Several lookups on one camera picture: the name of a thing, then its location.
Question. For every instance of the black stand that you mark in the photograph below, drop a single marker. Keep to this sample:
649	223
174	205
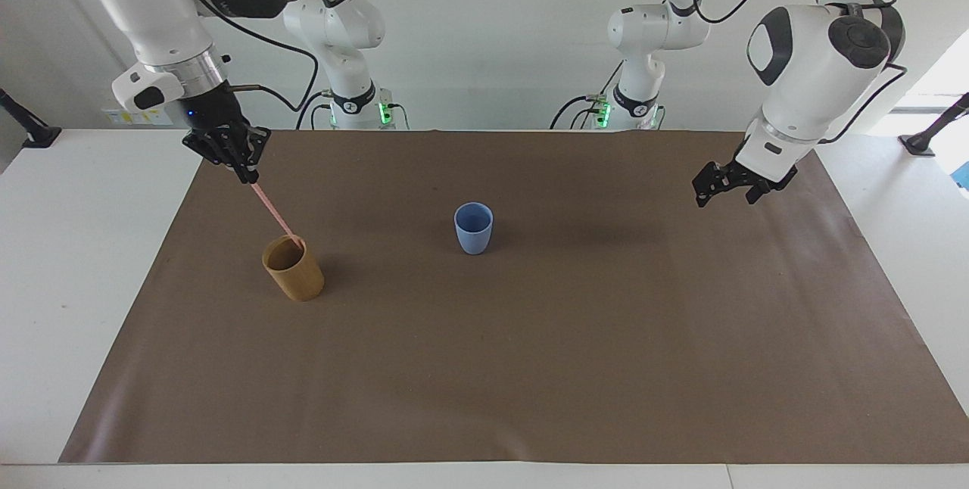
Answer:
30	129
927	137

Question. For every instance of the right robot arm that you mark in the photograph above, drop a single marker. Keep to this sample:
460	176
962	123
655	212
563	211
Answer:
144	12

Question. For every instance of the blue cup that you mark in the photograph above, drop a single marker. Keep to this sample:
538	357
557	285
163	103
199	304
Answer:
474	232

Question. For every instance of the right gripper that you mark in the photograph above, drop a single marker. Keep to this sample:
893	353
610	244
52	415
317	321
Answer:
216	109

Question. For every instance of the pink chopstick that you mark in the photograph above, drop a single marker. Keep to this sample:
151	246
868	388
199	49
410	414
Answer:
274	213

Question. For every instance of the blue object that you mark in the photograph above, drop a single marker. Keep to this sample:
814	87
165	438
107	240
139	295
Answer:
964	175

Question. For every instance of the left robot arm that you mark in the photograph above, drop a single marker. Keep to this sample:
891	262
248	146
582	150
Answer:
814	65

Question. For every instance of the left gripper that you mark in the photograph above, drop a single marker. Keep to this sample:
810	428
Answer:
761	177

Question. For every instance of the white and yellow label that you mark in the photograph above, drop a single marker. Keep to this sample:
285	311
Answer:
136	116

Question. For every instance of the brown wooden cup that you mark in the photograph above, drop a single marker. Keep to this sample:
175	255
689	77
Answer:
297	273

